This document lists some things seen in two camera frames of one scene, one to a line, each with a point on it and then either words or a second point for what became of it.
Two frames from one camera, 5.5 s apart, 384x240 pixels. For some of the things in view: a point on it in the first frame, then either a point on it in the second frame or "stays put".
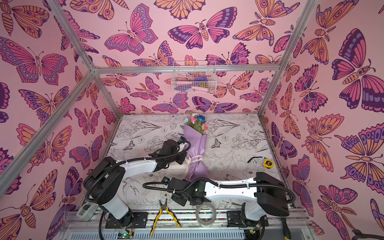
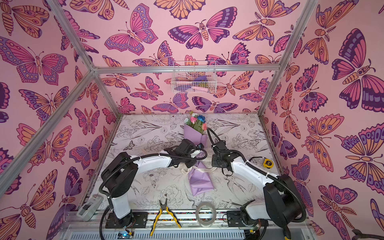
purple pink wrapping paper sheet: [195, 142] stays put
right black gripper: [169, 186] -> [218, 149]
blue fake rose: [202, 118] stays put
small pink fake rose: [193, 119] stays put
